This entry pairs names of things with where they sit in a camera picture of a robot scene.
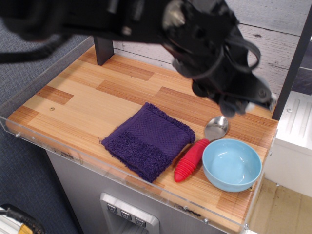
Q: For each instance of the white plastic side unit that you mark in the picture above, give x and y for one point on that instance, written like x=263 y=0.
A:
x=289 y=162

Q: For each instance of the light blue bowl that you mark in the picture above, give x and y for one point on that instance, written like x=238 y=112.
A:
x=231 y=165

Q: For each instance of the grey plush toy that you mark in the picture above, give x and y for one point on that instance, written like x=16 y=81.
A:
x=231 y=106

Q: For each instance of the red handled metal spoon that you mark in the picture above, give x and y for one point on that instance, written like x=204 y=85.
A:
x=215 y=129

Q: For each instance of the dark support post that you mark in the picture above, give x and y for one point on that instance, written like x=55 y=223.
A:
x=104 y=49
x=294 y=66

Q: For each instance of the silver button control panel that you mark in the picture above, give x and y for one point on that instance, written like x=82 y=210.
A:
x=123 y=218

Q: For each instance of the dark right support post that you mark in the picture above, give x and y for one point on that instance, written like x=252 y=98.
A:
x=294 y=66

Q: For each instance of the clear acrylic table guard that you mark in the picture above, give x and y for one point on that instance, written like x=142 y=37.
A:
x=74 y=103

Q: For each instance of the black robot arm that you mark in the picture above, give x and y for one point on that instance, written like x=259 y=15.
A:
x=119 y=20

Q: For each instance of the grey cabinet base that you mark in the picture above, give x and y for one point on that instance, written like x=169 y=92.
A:
x=83 y=187

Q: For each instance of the dark left support post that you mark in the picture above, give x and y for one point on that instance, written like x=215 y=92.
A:
x=104 y=49

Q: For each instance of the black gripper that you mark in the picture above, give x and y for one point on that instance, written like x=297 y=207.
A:
x=209 y=48

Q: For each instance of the purple folded towel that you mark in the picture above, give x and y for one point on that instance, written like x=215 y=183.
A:
x=149 y=141

